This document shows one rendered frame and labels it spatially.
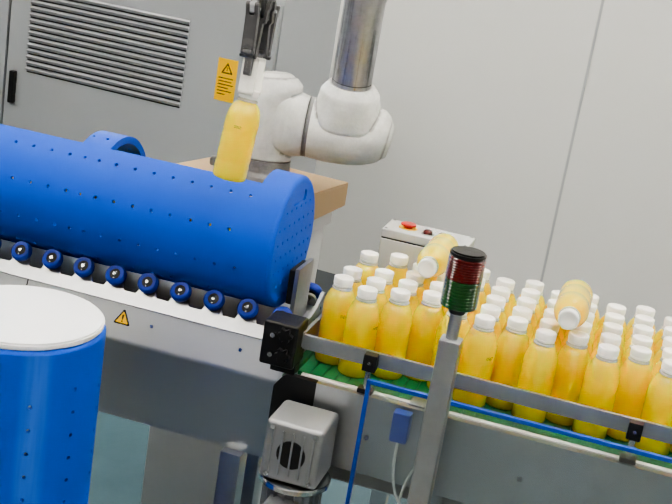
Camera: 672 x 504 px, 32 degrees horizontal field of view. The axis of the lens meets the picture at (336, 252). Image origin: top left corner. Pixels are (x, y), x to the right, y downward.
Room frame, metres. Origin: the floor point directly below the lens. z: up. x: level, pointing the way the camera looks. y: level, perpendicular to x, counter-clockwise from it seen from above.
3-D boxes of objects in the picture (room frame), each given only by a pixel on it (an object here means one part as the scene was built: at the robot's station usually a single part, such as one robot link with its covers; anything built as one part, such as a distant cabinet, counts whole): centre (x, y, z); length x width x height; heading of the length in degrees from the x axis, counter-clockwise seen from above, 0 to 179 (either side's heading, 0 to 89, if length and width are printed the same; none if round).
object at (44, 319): (1.84, 0.51, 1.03); 0.28 x 0.28 x 0.01
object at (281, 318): (2.12, 0.07, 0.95); 0.10 x 0.07 x 0.10; 166
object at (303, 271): (2.32, 0.07, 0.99); 0.10 x 0.02 x 0.12; 166
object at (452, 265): (1.88, -0.22, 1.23); 0.06 x 0.06 x 0.04
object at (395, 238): (2.56, -0.20, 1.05); 0.20 x 0.10 x 0.10; 76
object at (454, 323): (1.88, -0.22, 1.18); 0.06 x 0.06 x 0.16
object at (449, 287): (1.88, -0.22, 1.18); 0.06 x 0.06 x 0.05
